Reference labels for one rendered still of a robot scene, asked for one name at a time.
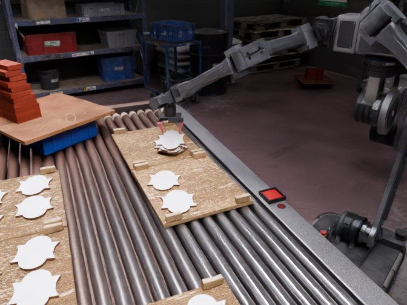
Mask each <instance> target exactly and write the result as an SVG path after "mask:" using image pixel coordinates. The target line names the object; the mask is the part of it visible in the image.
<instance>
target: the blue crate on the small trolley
mask: <svg viewBox="0 0 407 305"><path fill-rule="evenodd" d="M150 26H151V38H152V39H156V40H160V41H165V42H171V43H175V44H176V43H180V42H186V41H193V40H195V39H196V35H194V33H195V32H194V30H195V29H194V26H195V23H192V22H184V21H175V20H166V21H156V22H151V25H150Z"/></svg>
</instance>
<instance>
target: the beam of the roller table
mask: <svg viewBox="0 0 407 305"><path fill-rule="evenodd" d="M176 112H177V113H182V116H181V117H183V118H184V124H183V126H184V127H185V128H186V129H187V130H188V131H189V132H190V133H191V134H192V135H193V136H194V137H195V138H196V139H197V140H198V141H199V142H200V143H201V144H202V145H203V146H204V147H205V148H206V149H207V150H208V151H209V152H210V153H211V154H212V155H213V157H214V158H215V159H216V160H217V161H218V162H219V163H220V164H221V165H222V166H223V167H224V168H225V169H226V170H227V171H228V172H229V173H230V174H231V175H232V176H233V177H234V178H235V179H236V180H237V181H238V182H239V183H240V184H241V185H242V186H243V187H244V188H245V189H246V190H247V191H248V192H249V193H250V194H251V195H252V196H253V197H254V198H255V199H256V200H257V201H258V202H259V203H260V204H261V205H262V206H263V207H264V208H265V209H266V210H267V211H268V213H269V214H270V215H271V216H272V217H273V218H274V219H275V220H276V221H277V222H278V223H279V224H280V225H281V226H282V227H283V228H284V229H285V230H286V231H287V232H288V233H289V234H290V235H291V236H292V237H293V238H294V239H295V240H296V242H298V244H300V245H301V247H303V248H304V250H306V251H307V253H309V254H310V256H312V257H313V259H315V260H316V262H318V264H320V265H321V267H323V268H324V270H325V271H326V272H327V273H328V274H329V275H330V276H331V277H332V278H333V279H334V280H335V281H336V282H337V283H338V284H339V285H340V286H341V287H342V288H343V289H344V290H345V291H346V292H347V293H348V294H349V295H350V296H351V298H352V299H353V300H354V301H355V302H356V303H357V304H358V305H399V304H397V303H396V302H395V301H394V300H393V299H392V298H391V297H390V296H389V295H388V294H387V293H386V292H384V291H383V290H382V289H381V288H380V287H379V286H378V285H376V284H375V282H373V281H372V280H371V279H370V278H369V277H368V276H367V275H366V274H364V273H363V272H362V271H361V270H360V269H359V268H358V267H357V266H356V265H355V264H354V263H353V262H352V261H350V260H349V259H348V258H347V257H346V256H345V255H343V254H342V253H341V252H340V251H339V250H338V249H337V248H336V247H335V246H334V245H333V244H332V243H330V242H329V241H328V240H327V239H326V238H325V237H324V236H323V235H322V234H321V233H320V232H319V231H318V230H316V229H315V228H314V227H313V226H312V225H311V224H309V223H308V222H307V221H306V220H305V219H304V218H303V217H302V216H301V215H300V214H299V213H298V212H297V211H295V210H294V209H293V208H292V207H291V206H290V205H289V204H288V203H287V202H286V201H281V202H277V203H273V204H268V203H267V202H266V201H265V200H264V199H263V198H262V197H261V196H260V195H259V191H261V190H264V189H268V188H270V187H269V186H268V185H267V184H266V183H265V182H264V181H263V180H261V179H260V178H259V177H258V176H257V175H256V174H255V173H253V172H252V170H250V169H249V168H248V167H247V166H246V165H245V164H244V163H243V162H241V161H240V160H239V159H238V158H237V157H236V156H235V155H234V154H233V153H232V152H231V151H230V150H228V149H227V148H226V147H225V146H224V145H223V144H222V143H220V142H219V141H218V140H217V139H216V138H215V137H214V136H213V135H212V134H211V133H210V132H209V131H207V130H206V129H205V128H204V127H203V126H202V125H201V124H200V123H199V122H198V121H197V120H196V119H195V118H193V117H192V116H191V115H190V114H189V113H188V112H186V111H185V110H184V109H183V108H182V107H181V106H180V105H176ZM278 204H284V205H285V206H286V208H284V209H280V208H278V207H277V205H278Z"/></svg>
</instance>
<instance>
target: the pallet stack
mask: <svg viewBox="0 0 407 305"><path fill-rule="evenodd" d="M294 20H298V25H293V22H294ZM306 21H307V18H304V17H298V16H290V15H288V16H287V15H280V14H273V15H260V16H249V17H241V18H234V21H233V38H236V39H239V40H241V41H242V43H241V46H242V47H244V46H246V45H248V44H250V43H252V42H254V41H256V40H258V39H261V38H263V40H265V41H271V40H274V39H278V38H282V37H285V36H289V35H291V32H290V31H291V30H292V29H294V28H296V27H299V26H301V25H304V24H306ZM239 22H240V23H241V24H239ZM274 22H278V23H277V24H274ZM238 24H239V25H238ZM283 30H284V31H283ZM238 31H239V32H238ZM288 54H291V56H289V55H288ZM299 56H300V53H299V52H298V50H297V49H289V50H285V51H282V52H280V53H276V54H273V55H271V56H270V58H269V59H267V60H265V61H263V62H261V63H259V64H257V65H255V66H253V67H251V71H252V72H251V73H260V72H264V71H271V70H278V69H283V68H289V67H295V66H298V65H300V61H299V60H300V58H299ZM288 61H292V63H291V65H286V66H282V67H280V64H282V63H287V62H288ZM268 65H270V68H268V69H263V70H257V67H263V66H268ZM251 73H250V74H251Z"/></svg>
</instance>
